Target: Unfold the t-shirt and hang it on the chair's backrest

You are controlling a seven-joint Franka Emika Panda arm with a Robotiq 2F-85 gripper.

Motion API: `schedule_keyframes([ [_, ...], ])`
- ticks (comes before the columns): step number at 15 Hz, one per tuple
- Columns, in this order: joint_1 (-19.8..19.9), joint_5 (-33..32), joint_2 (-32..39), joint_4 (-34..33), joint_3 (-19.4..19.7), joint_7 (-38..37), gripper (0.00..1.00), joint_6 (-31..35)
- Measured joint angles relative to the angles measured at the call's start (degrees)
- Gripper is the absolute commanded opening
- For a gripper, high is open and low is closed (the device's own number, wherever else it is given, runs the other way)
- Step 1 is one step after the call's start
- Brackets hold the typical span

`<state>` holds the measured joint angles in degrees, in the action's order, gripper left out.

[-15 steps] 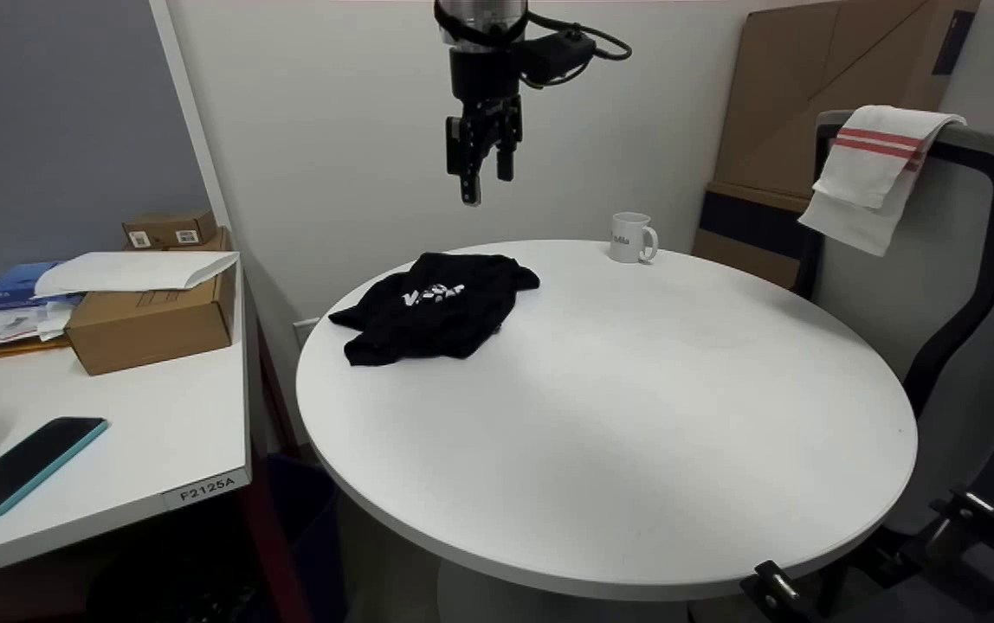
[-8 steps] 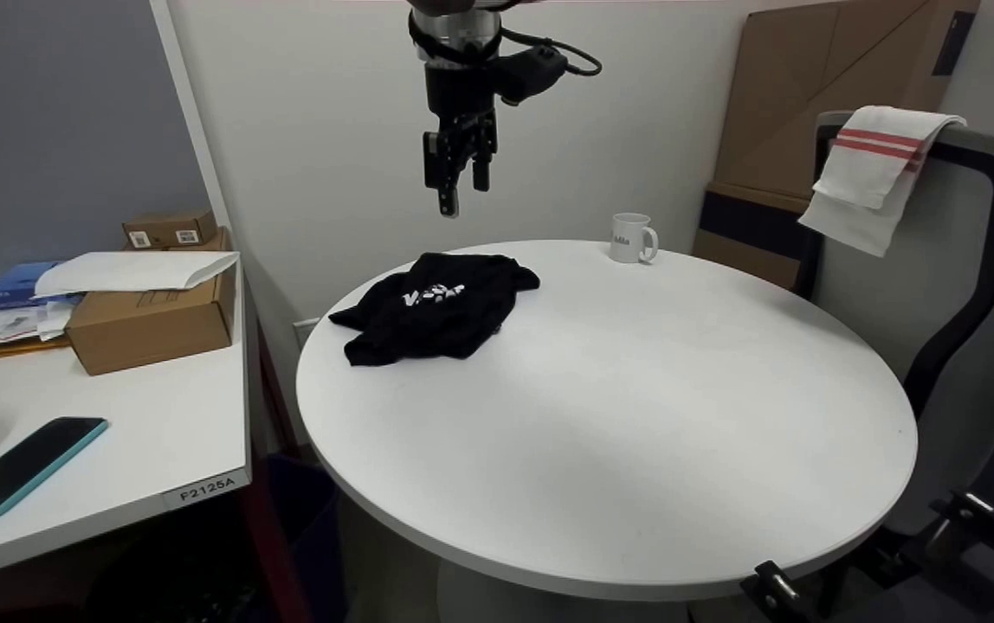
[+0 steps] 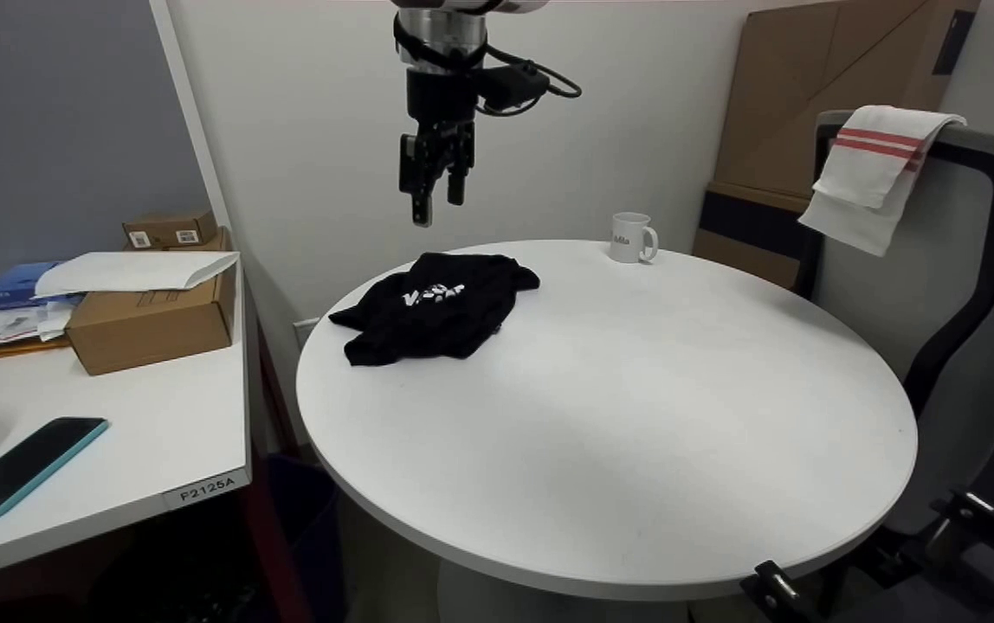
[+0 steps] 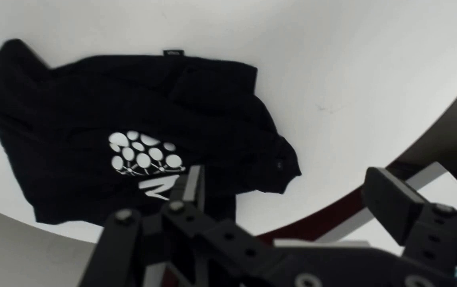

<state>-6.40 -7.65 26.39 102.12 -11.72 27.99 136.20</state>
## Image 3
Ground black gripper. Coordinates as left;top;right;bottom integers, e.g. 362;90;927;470
400;65;484;228

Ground black t-shirt white print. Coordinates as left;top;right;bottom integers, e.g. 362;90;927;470
326;251;544;371

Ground grey mesh office chair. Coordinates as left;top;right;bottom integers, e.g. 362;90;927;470
805;106;994;547

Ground small clear glass cup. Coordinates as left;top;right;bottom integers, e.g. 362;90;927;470
608;208;663;267

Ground small cardboard box with labels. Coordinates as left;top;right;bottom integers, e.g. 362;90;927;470
123;213;231;255

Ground white padded envelope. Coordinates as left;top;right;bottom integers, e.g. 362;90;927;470
32;251;244;304

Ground round white table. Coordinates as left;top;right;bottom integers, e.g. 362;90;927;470
293;235;921;607

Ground brown cardboard box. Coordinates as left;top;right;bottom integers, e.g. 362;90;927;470
62;269;238;376

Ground large flat cardboard box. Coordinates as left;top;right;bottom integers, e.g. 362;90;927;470
690;0;983;291

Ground white office desk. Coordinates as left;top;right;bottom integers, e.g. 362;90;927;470
0;255;256;592

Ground grey office partition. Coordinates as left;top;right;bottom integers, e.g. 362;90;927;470
0;0;231;289

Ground white towel red stripes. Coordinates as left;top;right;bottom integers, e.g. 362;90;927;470
797;101;970;261

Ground blue rectangular object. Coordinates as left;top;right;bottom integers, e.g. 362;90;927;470
0;261;60;316

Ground teal smartphone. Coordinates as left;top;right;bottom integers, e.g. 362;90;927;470
0;415;116;526

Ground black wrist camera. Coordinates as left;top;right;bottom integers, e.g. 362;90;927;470
480;61;547;117

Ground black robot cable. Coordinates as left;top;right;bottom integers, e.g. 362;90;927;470
481;42;586;106

